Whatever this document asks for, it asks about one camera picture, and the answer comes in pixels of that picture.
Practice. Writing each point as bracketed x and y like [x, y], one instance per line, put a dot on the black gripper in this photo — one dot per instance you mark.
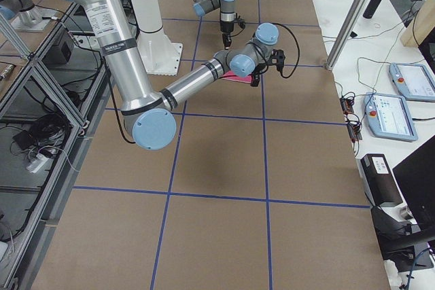
[225, 29]
[255, 80]

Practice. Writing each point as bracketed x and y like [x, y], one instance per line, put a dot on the pink towel with white trim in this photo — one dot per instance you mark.
[230, 76]

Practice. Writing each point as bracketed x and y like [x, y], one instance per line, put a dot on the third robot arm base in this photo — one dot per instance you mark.
[25, 16]

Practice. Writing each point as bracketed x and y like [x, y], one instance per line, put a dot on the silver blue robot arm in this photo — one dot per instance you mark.
[203, 7]
[133, 43]

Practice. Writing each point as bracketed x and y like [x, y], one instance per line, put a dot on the small circuit board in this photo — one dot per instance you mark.
[347, 104]

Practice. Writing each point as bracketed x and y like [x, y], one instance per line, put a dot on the black water bottle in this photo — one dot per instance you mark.
[371, 9]

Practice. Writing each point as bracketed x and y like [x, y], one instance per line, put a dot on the near teach pendant tablet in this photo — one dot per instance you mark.
[388, 117]

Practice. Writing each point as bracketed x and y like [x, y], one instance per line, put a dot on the teach pendant tablet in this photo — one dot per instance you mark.
[413, 81]
[388, 117]

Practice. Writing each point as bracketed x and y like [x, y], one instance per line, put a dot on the far teach pendant tablet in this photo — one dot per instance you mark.
[413, 81]

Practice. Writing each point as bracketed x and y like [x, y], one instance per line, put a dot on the black box with label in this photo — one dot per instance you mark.
[382, 189]

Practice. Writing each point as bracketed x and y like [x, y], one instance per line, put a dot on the black power adapter box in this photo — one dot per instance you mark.
[61, 50]

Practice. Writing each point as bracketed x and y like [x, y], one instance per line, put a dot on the black monitor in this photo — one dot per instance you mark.
[415, 178]

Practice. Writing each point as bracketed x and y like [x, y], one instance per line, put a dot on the white power strip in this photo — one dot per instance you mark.
[37, 163]

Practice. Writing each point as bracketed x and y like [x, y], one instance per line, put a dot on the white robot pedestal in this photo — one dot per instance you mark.
[159, 55]

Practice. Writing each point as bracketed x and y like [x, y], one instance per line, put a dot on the aluminium frame post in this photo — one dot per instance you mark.
[344, 33]

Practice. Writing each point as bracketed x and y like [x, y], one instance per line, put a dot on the aluminium frame rail structure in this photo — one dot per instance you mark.
[48, 109]

